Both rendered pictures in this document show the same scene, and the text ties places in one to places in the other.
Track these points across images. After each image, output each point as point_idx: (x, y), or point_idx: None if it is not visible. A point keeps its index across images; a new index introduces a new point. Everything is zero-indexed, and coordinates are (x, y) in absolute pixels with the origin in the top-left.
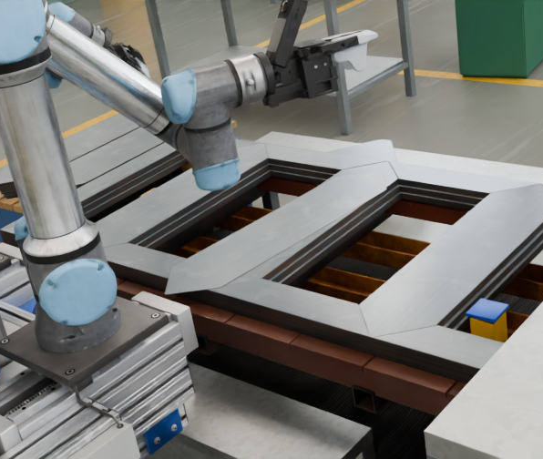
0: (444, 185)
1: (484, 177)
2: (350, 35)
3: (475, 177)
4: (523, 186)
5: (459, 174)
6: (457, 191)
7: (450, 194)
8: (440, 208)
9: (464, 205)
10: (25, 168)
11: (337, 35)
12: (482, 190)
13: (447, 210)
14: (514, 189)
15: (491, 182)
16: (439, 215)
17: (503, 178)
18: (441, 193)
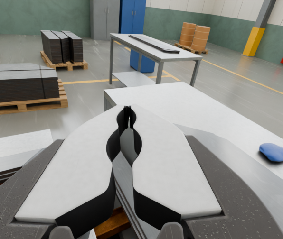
0: None
1: (5, 157)
2: (149, 137)
3: (0, 160)
4: (35, 153)
5: None
6: None
7: None
8: None
9: (5, 179)
10: None
11: (66, 147)
12: (15, 167)
13: None
14: (33, 158)
15: (14, 159)
16: None
17: (19, 153)
18: None
